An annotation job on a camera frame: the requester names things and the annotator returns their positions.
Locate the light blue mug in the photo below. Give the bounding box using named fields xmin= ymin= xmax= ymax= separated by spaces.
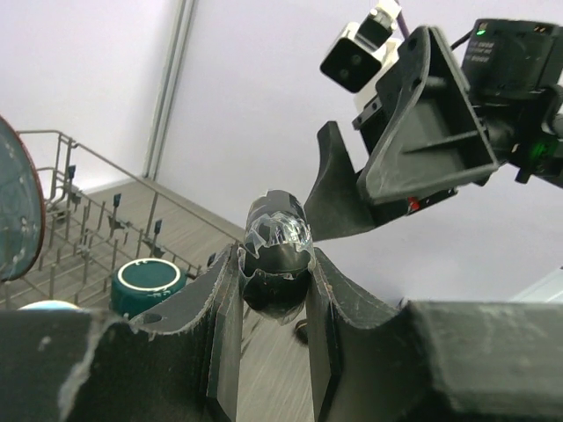
xmin=19 ymin=300 xmax=81 ymax=311

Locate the dark green mug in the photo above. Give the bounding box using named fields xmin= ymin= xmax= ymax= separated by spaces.
xmin=109 ymin=258 xmax=187 ymax=318

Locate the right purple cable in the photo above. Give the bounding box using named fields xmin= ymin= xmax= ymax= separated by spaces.
xmin=393 ymin=0 xmax=413 ymax=36

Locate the black earbud charging case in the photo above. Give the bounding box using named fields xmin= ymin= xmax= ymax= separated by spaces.
xmin=238 ymin=190 xmax=317 ymax=325

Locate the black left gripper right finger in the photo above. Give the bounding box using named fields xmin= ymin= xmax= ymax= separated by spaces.
xmin=306 ymin=251 xmax=562 ymax=421

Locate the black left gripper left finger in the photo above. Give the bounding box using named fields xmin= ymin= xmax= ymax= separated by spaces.
xmin=1 ymin=245 xmax=243 ymax=421

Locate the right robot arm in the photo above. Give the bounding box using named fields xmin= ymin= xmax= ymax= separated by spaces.
xmin=304 ymin=14 xmax=562 ymax=241

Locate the black earbud right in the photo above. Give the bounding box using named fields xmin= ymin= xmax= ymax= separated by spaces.
xmin=294 ymin=319 xmax=308 ymax=345

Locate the dark teal plate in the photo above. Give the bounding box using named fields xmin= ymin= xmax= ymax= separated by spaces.
xmin=1 ymin=119 xmax=46 ymax=282

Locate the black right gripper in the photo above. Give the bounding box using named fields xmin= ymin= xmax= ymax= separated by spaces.
xmin=304 ymin=26 xmax=499 ymax=241

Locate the grey wire dish rack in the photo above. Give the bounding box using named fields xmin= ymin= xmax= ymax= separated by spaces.
xmin=1 ymin=129 xmax=243 ymax=309

